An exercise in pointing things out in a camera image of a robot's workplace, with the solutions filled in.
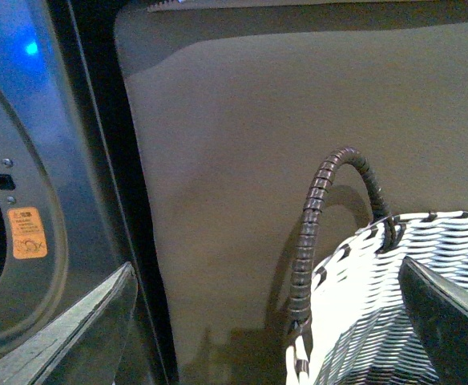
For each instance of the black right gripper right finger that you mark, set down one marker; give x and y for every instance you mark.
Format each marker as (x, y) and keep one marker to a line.
(438, 311)

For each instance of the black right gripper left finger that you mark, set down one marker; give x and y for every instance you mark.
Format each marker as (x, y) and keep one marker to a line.
(85, 344)

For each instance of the grey front-load washing machine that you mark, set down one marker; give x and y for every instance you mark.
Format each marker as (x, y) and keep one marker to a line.
(68, 148)

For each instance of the white woven laundry basket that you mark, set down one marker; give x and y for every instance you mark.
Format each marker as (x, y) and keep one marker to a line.
(360, 332)

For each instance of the orange warning sticker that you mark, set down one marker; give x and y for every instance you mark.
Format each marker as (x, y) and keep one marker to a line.
(28, 234)

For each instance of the dark wrapped basket handle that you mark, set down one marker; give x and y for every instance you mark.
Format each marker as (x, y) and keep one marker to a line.
(299, 306)

